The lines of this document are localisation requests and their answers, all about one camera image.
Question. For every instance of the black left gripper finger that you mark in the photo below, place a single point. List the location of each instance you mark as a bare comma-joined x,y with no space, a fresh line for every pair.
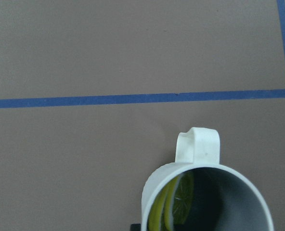
135,227

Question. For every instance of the green lemon slice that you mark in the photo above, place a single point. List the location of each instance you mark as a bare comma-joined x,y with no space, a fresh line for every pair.
172,205

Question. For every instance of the white plastic mug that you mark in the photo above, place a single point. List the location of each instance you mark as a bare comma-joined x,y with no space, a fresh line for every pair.
224,200

